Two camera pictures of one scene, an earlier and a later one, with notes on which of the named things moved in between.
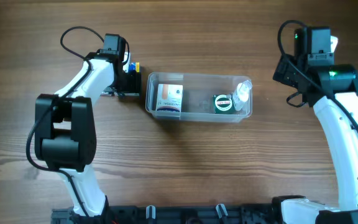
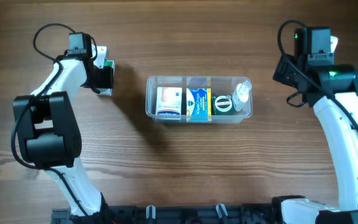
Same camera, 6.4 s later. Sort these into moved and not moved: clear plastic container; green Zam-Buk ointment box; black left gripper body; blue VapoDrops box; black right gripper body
Moved: black left gripper body; blue VapoDrops box
Not moved: green Zam-Buk ointment box; black right gripper body; clear plastic container
